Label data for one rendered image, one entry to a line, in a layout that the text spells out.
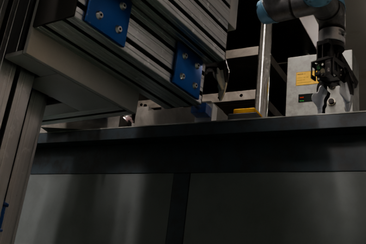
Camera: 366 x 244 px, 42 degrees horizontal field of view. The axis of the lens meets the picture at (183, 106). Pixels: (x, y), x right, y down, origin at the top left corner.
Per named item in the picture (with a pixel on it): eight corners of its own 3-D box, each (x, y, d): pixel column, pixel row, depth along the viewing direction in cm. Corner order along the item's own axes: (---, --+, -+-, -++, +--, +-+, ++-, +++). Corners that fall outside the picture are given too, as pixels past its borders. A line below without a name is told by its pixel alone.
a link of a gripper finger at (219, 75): (213, 94, 127) (206, 65, 131) (220, 102, 132) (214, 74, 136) (224, 90, 126) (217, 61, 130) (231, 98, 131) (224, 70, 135)
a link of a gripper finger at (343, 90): (337, 108, 126) (328, 80, 131) (348, 115, 130) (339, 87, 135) (348, 103, 124) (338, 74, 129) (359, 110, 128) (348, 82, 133)
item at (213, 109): (198, 109, 121) (200, 89, 123) (180, 109, 123) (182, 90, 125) (215, 126, 132) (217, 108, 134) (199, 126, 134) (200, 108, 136)
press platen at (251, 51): (263, 54, 235) (264, 44, 237) (89, 77, 289) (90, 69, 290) (303, 105, 292) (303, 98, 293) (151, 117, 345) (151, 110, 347)
